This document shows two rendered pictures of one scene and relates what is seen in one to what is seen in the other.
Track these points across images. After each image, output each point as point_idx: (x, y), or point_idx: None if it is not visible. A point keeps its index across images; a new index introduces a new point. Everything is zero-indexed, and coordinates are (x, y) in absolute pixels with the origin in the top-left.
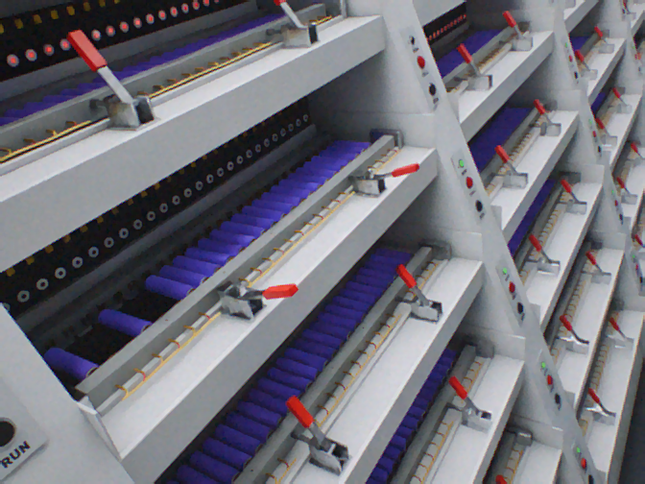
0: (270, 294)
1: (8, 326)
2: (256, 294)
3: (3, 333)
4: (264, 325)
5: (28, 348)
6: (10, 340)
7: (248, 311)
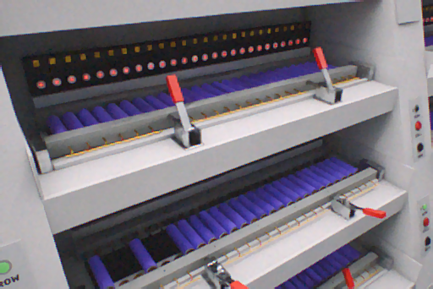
0: (234, 288)
1: (57, 269)
2: (227, 280)
3: (52, 273)
4: None
5: (63, 286)
6: (55, 278)
7: (217, 286)
